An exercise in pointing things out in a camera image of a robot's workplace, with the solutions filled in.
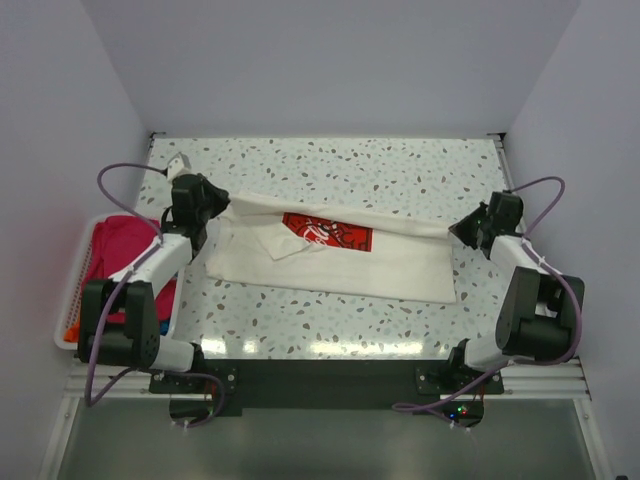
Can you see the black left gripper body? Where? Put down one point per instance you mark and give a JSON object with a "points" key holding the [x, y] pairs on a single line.
{"points": [[214, 203]]}

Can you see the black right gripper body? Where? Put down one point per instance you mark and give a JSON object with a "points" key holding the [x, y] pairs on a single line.
{"points": [[467, 229]]}

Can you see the white t-shirt red print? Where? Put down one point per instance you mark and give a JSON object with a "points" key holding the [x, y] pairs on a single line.
{"points": [[272, 242]]}

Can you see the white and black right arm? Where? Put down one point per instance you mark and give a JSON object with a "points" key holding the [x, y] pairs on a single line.
{"points": [[539, 322]]}

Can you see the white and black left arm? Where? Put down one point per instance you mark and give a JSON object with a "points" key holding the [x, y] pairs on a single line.
{"points": [[119, 323]]}

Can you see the pink t-shirt in basket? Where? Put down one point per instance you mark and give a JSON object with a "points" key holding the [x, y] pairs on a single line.
{"points": [[116, 242]]}

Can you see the white plastic laundry basket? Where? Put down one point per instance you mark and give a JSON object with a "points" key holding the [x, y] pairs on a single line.
{"points": [[70, 311]]}

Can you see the blue garment in basket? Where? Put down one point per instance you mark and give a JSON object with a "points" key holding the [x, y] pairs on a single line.
{"points": [[166, 328]]}

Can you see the orange garment in basket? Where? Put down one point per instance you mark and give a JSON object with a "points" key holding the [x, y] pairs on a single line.
{"points": [[72, 334]]}

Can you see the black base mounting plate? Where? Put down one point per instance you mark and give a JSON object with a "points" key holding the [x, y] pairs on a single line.
{"points": [[309, 384]]}

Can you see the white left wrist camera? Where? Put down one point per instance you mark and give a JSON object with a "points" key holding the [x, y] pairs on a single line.
{"points": [[178, 166]]}

